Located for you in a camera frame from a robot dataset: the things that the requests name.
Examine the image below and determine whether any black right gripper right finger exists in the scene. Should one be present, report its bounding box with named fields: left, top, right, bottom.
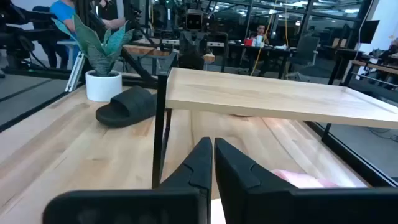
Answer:
left=213, top=138, right=398, bottom=224

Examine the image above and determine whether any wooden workbench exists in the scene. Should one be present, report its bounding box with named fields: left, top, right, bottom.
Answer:
left=123, top=43, right=216, bottom=64

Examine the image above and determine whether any wooden shelf with black frame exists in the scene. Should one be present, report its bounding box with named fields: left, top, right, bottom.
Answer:
left=151, top=51, right=398, bottom=190

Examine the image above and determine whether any pink rubber slide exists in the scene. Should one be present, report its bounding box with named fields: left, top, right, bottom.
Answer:
left=269, top=169, right=340, bottom=189

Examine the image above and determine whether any black machine stand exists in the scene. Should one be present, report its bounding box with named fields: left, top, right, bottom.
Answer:
left=0, top=0, right=74, bottom=77

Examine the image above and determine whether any person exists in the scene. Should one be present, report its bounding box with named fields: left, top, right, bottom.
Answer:
left=253, top=24, right=270, bottom=45
left=49, top=0, right=127, bottom=70

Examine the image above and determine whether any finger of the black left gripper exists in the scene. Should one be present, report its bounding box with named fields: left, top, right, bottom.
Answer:
left=195, top=32, right=209, bottom=56
left=179, top=30, right=194, bottom=57

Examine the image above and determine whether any silver aluminium extrusion bar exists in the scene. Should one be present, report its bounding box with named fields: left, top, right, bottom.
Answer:
left=64, top=51, right=85, bottom=93

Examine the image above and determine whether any black desk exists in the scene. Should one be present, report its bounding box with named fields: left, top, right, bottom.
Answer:
left=228, top=42, right=292, bottom=79

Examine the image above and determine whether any black rubber slide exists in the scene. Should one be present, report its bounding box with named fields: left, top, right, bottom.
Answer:
left=95, top=85, right=158, bottom=129

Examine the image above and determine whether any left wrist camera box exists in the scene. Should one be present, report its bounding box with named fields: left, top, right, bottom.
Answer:
left=185, top=9, right=205, bottom=32

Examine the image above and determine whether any grey office chair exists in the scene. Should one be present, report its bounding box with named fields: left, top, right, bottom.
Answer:
left=285, top=34, right=321, bottom=82

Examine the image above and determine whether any yellow hanging cable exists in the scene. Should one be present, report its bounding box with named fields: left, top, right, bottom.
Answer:
left=251, top=0, right=278, bottom=77

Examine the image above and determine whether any teal plant in white pot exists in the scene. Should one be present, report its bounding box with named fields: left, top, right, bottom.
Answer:
left=51, top=14, right=135, bottom=103

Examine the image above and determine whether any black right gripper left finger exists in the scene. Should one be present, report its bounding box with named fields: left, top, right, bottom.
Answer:
left=42, top=136, right=213, bottom=224

